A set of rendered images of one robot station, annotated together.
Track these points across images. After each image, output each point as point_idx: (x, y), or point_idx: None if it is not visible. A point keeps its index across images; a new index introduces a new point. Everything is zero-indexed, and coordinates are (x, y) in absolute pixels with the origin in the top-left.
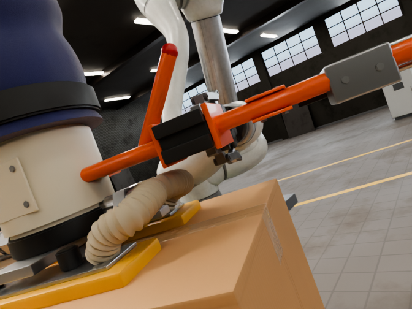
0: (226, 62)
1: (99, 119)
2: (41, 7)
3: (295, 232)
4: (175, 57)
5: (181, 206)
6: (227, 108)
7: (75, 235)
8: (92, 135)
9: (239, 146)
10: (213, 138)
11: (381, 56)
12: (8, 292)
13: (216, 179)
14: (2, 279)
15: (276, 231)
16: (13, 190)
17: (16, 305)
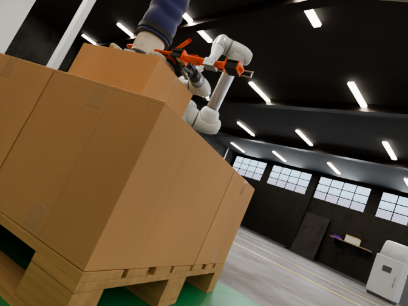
0: (226, 85)
1: (167, 46)
2: (176, 17)
3: (184, 108)
4: (189, 42)
5: None
6: (196, 70)
7: None
8: (163, 47)
9: (195, 88)
10: (180, 56)
11: (213, 60)
12: None
13: (189, 120)
14: (127, 50)
15: (176, 85)
16: (142, 40)
17: None
